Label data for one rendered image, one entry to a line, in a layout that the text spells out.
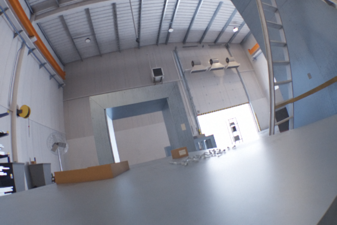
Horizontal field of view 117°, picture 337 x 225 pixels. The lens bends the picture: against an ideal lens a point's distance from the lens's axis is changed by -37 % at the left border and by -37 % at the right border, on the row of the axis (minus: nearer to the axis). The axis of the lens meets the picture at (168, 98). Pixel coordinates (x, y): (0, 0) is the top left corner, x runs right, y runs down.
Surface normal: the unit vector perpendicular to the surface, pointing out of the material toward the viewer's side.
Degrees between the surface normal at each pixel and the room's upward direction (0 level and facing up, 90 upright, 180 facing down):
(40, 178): 94
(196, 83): 90
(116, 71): 90
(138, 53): 90
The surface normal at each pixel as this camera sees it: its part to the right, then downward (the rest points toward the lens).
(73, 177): 0.07, -0.32
